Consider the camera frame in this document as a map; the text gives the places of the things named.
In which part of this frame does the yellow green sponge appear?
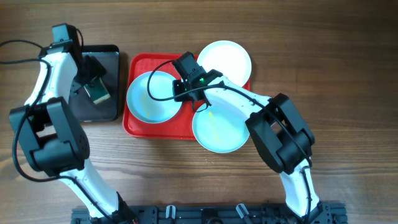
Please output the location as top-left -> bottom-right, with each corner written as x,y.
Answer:
84,78 -> 111,105

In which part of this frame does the light green plate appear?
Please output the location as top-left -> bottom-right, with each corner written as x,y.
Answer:
192,104 -> 249,154
126,71 -> 182,124

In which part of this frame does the white round plate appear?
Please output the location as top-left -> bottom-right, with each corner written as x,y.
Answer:
197,40 -> 252,87

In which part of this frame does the light green plate front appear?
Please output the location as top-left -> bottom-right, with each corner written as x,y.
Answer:
192,104 -> 249,154

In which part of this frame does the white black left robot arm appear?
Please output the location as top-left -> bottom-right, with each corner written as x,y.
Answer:
9,92 -> 135,223

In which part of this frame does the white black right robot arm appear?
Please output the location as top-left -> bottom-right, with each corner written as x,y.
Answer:
175,69 -> 320,223

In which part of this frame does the black rectangular tray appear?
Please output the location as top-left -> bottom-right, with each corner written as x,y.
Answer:
69,45 -> 120,122

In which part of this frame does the red plastic tray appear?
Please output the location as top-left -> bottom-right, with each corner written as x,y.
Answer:
123,52 -> 251,141

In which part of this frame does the black aluminium base frame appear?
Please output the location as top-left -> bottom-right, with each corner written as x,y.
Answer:
70,202 -> 348,224

